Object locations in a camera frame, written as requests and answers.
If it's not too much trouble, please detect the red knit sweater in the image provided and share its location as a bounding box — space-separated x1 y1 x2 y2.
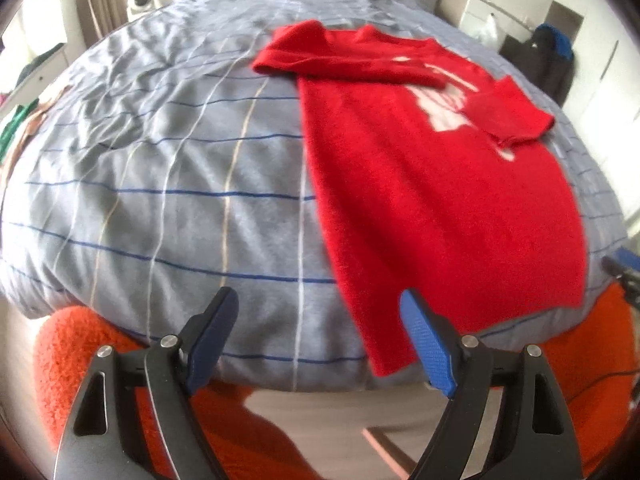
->
253 21 587 376

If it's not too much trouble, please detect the black and blue jacket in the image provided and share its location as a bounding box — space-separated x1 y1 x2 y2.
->
499 24 576 106

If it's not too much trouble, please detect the white plastic bag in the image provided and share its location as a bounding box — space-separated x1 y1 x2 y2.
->
475 13 500 52

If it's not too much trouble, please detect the grey plaid bed duvet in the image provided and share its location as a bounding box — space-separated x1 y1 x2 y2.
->
1 0 627 391

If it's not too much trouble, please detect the white dresser cabinet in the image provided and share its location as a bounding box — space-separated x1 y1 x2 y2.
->
435 0 534 50

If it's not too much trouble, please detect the green folded garment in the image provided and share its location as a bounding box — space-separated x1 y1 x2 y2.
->
0 99 39 160

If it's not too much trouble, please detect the white window-side desk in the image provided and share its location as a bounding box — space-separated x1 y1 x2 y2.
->
0 44 70 119

